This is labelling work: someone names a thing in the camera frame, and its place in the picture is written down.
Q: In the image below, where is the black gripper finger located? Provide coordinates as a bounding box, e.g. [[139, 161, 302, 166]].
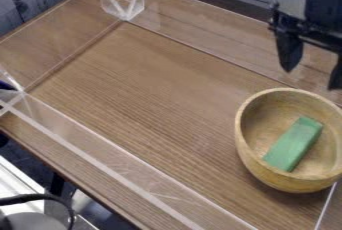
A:
[[328, 54, 342, 90], [275, 30, 304, 72]]

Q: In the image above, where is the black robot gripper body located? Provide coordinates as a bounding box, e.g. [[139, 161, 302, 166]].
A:
[[269, 0, 342, 53]]

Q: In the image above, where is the green rectangular block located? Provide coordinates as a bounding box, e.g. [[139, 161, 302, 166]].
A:
[[262, 117, 324, 172]]

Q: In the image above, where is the brown wooden bowl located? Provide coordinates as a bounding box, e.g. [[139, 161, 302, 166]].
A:
[[234, 88, 342, 193]]

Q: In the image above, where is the clear acrylic front barrier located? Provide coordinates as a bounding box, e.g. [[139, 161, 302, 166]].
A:
[[0, 71, 258, 230]]

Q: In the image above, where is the clear acrylic corner bracket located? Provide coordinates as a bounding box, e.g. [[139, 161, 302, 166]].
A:
[[100, 0, 145, 21]]

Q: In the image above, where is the grey metal bracket with screw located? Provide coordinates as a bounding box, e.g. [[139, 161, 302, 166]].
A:
[[44, 200, 99, 230]]

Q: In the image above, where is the black cable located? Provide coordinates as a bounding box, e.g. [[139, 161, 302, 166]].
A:
[[0, 192, 76, 230]]

